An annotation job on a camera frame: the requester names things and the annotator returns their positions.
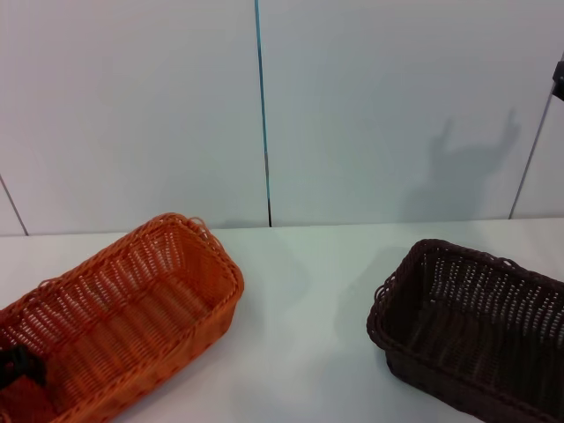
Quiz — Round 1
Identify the orange woven plastic basket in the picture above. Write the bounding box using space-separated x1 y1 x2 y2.
0 212 245 423

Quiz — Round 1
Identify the dark brown woven basket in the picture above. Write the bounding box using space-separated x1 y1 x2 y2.
366 238 564 423

